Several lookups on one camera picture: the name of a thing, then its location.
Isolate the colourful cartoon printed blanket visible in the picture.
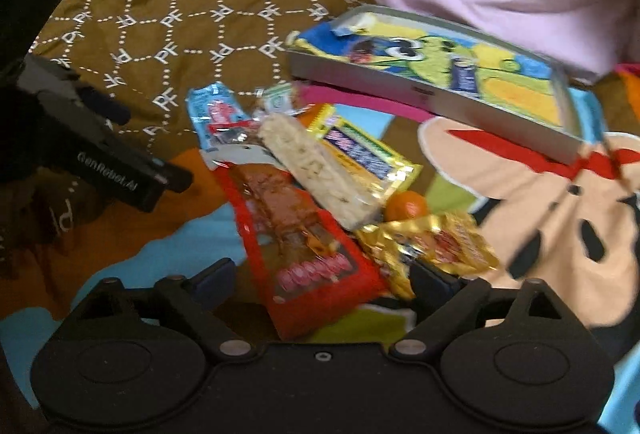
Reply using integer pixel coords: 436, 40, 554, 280
0, 64, 640, 434

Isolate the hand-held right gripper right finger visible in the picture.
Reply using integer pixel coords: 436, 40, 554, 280
390, 260, 573, 361

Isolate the orange tangerine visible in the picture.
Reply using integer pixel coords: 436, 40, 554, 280
384, 190, 430, 222

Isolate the white rice cracker bar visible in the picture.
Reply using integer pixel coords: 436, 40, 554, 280
254, 84, 383, 232

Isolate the red snack packet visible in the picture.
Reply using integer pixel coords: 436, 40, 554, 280
209, 147, 388, 341

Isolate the yellow green snack packet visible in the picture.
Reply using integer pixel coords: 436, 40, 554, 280
307, 103, 423, 207

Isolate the light blue candy packet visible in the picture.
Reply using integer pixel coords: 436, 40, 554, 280
186, 83, 253, 152

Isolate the grey cardboard box cartoon print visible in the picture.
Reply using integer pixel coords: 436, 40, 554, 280
286, 4, 583, 165

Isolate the gold snack packet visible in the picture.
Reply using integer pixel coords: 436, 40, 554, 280
357, 209, 501, 301

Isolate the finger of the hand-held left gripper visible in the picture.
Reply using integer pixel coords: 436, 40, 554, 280
79, 86, 132, 125
149, 157, 195, 193

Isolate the blue yellow snack packet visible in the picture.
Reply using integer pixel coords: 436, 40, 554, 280
291, 22, 363, 61

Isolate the brown patterned pillow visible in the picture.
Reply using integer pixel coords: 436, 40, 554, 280
0, 0, 378, 267

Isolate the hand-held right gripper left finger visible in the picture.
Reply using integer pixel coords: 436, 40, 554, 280
70, 258, 251, 361

